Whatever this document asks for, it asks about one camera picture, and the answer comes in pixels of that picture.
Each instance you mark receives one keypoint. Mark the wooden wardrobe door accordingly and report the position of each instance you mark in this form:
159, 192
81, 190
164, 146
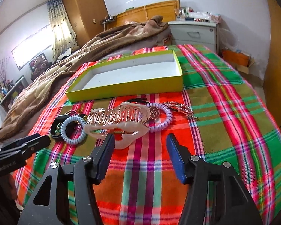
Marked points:
272, 80

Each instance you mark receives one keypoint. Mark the brown fleece blanket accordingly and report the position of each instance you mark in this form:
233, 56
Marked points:
29, 105

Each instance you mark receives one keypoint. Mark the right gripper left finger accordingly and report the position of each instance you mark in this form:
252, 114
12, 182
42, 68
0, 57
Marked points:
49, 202

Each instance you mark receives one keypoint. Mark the black wristband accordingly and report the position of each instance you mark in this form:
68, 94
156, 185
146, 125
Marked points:
55, 130

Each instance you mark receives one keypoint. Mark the clear glass cup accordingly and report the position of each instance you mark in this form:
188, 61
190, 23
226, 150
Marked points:
180, 14

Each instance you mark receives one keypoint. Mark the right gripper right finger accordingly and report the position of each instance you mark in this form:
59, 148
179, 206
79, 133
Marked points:
232, 202

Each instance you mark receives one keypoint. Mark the yellow-green shallow box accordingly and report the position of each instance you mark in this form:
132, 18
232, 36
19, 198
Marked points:
142, 74

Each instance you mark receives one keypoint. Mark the patterned window curtain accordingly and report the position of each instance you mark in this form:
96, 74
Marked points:
64, 36

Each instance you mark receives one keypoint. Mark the rhinestone hair clip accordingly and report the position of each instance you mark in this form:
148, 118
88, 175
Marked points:
181, 108

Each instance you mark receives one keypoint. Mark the teddy bear picture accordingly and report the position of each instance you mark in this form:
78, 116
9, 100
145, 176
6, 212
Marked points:
39, 64

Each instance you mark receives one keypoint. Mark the grey bedside cabinet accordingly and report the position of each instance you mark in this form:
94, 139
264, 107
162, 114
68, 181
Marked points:
191, 32

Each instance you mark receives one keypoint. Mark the large pink hair claw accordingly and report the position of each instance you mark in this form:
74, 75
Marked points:
127, 122

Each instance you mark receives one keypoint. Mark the wooden headboard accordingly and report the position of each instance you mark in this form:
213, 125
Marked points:
142, 14

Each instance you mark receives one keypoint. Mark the tall wooden wardrobe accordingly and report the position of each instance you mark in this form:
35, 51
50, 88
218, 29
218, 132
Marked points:
85, 17

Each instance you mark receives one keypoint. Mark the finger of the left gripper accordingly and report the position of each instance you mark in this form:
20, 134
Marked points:
42, 142
20, 143

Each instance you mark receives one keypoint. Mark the orange cardboard box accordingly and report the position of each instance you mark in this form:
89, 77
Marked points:
235, 58

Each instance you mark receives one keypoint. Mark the colourful plaid cloth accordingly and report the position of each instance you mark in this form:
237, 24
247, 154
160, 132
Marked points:
231, 124

